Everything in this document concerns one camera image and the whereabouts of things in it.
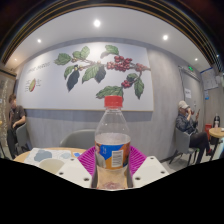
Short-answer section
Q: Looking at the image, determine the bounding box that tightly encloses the dark drink bottle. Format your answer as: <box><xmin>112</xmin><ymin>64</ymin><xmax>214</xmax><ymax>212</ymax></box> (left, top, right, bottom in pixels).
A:
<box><xmin>213</xmin><ymin>113</ymin><xmax>221</xmax><ymax>129</ymax></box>

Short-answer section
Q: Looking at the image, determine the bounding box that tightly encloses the blue-framed wall notice board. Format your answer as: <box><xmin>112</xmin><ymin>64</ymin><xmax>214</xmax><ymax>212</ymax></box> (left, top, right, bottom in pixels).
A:
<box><xmin>200</xmin><ymin>68</ymin><xmax>219</xmax><ymax>91</ymax></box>

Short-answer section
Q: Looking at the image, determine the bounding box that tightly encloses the white paper wall notice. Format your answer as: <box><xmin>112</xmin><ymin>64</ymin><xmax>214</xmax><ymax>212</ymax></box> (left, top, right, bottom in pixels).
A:
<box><xmin>184</xmin><ymin>88</ymin><xmax>193</xmax><ymax>100</ymax></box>

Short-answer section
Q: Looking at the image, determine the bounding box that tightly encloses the black mug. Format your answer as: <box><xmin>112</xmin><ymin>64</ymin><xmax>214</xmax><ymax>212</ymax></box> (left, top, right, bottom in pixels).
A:
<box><xmin>38</xmin><ymin>157</ymin><xmax>66</xmax><ymax>175</ymax></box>

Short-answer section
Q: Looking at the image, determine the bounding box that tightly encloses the person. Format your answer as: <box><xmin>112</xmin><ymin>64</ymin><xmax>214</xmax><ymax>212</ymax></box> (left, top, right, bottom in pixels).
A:
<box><xmin>6</xmin><ymin>93</ymin><xmax>28</xmax><ymax>159</ymax></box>
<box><xmin>175</xmin><ymin>100</ymin><xmax>213</xmax><ymax>164</ymax></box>

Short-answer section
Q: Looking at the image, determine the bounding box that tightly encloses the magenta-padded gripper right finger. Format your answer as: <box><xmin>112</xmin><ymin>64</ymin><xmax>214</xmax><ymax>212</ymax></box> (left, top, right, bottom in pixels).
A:
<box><xmin>127</xmin><ymin>145</ymin><xmax>170</xmax><ymax>189</ymax></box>

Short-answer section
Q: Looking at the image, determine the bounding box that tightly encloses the round wooden table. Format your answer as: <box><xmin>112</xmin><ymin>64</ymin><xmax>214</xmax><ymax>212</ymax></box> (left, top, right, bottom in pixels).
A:
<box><xmin>208</xmin><ymin>127</ymin><xmax>224</xmax><ymax>159</ymax></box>

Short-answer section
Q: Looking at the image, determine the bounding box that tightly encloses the coffee plant wall mural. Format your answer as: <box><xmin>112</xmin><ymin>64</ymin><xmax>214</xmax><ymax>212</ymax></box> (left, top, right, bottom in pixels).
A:
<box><xmin>16</xmin><ymin>41</ymin><xmax>155</xmax><ymax>112</ymax></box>

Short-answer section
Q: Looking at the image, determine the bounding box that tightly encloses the grey chair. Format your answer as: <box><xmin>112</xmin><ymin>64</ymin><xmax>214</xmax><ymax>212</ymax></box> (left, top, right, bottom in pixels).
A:
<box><xmin>59</xmin><ymin>129</ymin><xmax>98</xmax><ymax>150</ymax></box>
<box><xmin>15</xmin><ymin>123</ymin><xmax>33</xmax><ymax>154</ymax></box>
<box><xmin>169</xmin><ymin>128</ymin><xmax>198</xmax><ymax>165</ymax></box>

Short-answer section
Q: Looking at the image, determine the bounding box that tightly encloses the round ceiling lights group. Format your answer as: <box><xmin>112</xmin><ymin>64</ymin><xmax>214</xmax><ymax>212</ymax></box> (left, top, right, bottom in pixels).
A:
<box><xmin>36</xmin><ymin>19</ymin><xmax>201</xmax><ymax>63</ymax></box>

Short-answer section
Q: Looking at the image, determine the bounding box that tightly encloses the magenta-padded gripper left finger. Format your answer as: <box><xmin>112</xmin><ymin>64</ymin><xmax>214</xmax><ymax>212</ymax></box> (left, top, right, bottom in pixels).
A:
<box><xmin>54</xmin><ymin>146</ymin><xmax>99</xmax><ymax>190</ymax></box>

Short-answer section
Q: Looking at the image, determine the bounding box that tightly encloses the white paper sheet blue print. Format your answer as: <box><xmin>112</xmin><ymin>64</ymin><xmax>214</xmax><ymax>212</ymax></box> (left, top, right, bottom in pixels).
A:
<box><xmin>23</xmin><ymin>147</ymin><xmax>82</xmax><ymax>167</ymax></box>

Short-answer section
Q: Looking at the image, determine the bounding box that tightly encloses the clear red-capped drink bottle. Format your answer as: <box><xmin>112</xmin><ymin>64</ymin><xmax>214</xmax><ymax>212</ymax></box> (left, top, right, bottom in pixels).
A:
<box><xmin>94</xmin><ymin>95</ymin><xmax>132</xmax><ymax>190</ymax></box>

